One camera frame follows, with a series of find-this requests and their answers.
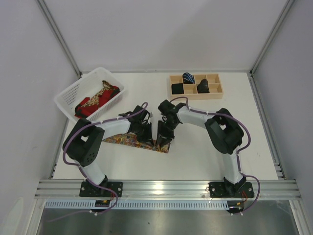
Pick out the rolled black tie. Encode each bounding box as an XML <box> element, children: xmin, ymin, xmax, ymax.
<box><xmin>171</xmin><ymin>83</ymin><xmax>184</xmax><ymax>94</ymax></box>

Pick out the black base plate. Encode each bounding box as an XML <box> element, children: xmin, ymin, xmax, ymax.
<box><xmin>79</xmin><ymin>181</ymin><xmax>123</xmax><ymax>197</ymax></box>
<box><xmin>208</xmin><ymin>181</ymin><xmax>255</xmax><ymax>198</ymax></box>

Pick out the colourful patterned tie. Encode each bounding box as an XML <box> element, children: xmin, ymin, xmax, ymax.
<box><xmin>102</xmin><ymin>133</ymin><xmax>170</xmax><ymax>154</ymax></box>

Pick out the white slotted cable duct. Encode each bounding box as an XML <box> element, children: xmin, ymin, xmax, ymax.
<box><xmin>45</xmin><ymin>199</ymin><xmax>229</xmax><ymax>210</ymax></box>

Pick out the aluminium mounting rail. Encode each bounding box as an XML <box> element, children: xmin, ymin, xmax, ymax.
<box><xmin>35</xmin><ymin>179</ymin><xmax>301</xmax><ymax>200</ymax></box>

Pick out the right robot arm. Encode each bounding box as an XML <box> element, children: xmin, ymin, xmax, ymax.
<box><xmin>156</xmin><ymin>100</ymin><xmax>246</xmax><ymax>197</ymax></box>

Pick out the red tie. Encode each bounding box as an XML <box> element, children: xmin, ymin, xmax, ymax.
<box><xmin>75</xmin><ymin>86</ymin><xmax>120</xmax><ymax>118</ymax></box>

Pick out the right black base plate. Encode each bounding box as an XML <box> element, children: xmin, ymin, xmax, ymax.
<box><xmin>208</xmin><ymin>181</ymin><xmax>255</xmax><ymax>198</ymax></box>

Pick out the rolled blue striped tie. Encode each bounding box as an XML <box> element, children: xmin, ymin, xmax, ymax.
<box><xmin>182</xmin><ymin>72</ymin><xmax>195</xmax><ymax>84</ymax></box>

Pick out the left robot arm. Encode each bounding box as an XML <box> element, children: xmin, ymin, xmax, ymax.
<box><xmin>62</xmin><ymin>102</ymin><xmax>154</xmax><ymax>190</ymax></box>

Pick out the white plastic basket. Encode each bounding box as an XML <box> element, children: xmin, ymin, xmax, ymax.
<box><xmin>54</xmin><ymin>67</ymin><xmax>126</xmax><ymax>123</ymax></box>

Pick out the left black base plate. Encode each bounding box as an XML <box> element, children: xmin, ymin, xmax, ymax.
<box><xmin>79</xmin><ymin>181</ymin><xmax>123</xmax><ymax>197</ymax></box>

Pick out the wooden compartment box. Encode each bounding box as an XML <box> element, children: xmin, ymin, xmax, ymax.
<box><xmin>169</xmin><ymin>73</ymin><xmax>224</xmax><ymax>100</ymax></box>

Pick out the beige patterned tie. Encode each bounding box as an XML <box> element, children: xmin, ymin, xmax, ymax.
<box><xmin>82</xmin><ymin>80</ymin><xmax>115</xmax><ymax>107</ymax></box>

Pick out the rolled dark brown tie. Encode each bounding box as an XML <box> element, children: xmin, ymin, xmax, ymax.
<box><xmin>197</xmin><ymin>79</ymin><xmax>210</xmax><ymax>94</ymax></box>

